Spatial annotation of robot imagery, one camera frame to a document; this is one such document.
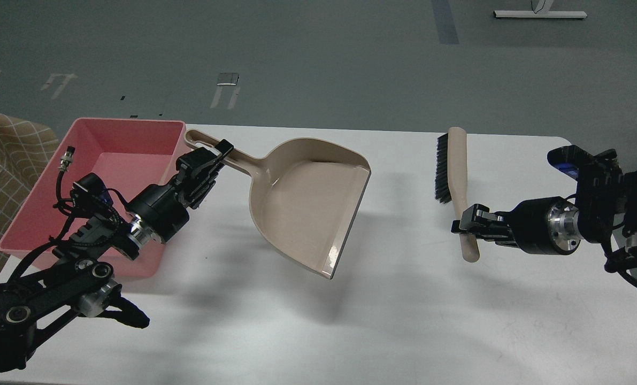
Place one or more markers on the pink plastic bin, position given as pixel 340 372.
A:
pixel 126 154

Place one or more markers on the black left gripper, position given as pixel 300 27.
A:
pixel 158 206

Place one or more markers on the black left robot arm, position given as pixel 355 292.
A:
pixel 65 278

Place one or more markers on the beige hand brush black bristles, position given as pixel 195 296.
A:
pixel 451 175

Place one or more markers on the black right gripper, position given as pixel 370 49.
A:
pixel 547 226

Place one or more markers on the white table leg base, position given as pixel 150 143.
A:
pixel 542 10

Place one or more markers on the metal floor plate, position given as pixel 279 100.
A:
pixel 228 79

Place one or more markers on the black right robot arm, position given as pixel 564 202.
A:
pixel 603 210

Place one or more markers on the beige plastic dustpan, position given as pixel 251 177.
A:
pixel 304 197

